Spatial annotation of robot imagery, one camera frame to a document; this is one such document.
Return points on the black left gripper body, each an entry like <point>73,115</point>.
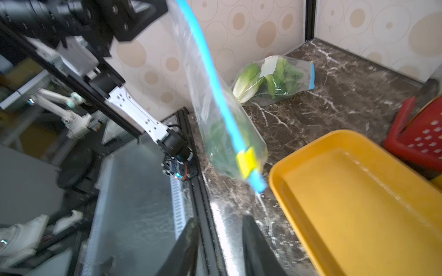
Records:
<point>98,22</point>

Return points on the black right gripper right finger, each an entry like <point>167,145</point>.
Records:
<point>258,257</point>

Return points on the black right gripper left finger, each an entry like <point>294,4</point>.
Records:
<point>183,259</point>

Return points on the chinese cabbage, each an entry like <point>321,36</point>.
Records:
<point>248,83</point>
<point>285,80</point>
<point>220,149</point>

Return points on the clear zipper bag blue seal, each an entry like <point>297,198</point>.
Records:
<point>262,97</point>

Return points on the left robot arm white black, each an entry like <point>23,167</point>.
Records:
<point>72,39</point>

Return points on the yellow rectangular tray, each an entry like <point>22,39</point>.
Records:
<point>359,211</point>

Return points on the red chrome toaster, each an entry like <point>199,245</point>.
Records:
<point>418,139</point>

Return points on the black frame post left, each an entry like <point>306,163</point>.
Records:
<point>310,18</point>

